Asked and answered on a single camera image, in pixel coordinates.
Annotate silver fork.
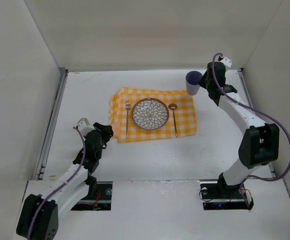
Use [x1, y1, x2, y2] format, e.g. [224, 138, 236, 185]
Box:
[125, 100, 131, 138]

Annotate copper spoon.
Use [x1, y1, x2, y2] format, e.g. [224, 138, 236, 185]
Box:
[168, 103, 178, 137]

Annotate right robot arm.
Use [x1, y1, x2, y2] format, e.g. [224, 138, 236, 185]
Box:
[199, 62, 280, 196]

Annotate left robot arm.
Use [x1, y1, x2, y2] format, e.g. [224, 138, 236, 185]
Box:
[15, 118, 114, 240]

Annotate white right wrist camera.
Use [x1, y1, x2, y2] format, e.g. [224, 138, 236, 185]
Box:
[218, 56, 233, 68]

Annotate lavender cup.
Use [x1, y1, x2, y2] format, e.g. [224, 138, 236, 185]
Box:
[185, 70, 203, 96]

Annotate yellow white checkered cloth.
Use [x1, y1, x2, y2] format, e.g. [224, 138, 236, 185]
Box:
[108, 87, 197, 143]

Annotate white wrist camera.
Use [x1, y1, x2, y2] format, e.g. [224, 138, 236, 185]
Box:
[77, 118, 93, 137]
[218, 56, 233, 68]

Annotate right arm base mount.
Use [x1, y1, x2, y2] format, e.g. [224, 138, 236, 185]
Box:
[199, 180, 254, 211]

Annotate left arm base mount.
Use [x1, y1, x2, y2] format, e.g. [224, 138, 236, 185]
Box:
[71, 181, 113, 211]

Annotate floral patterned bowl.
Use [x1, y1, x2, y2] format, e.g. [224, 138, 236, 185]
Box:
[131, 97, 170, 131]

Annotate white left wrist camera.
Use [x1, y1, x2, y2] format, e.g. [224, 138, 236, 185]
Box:
[77, 118, 93, 137]

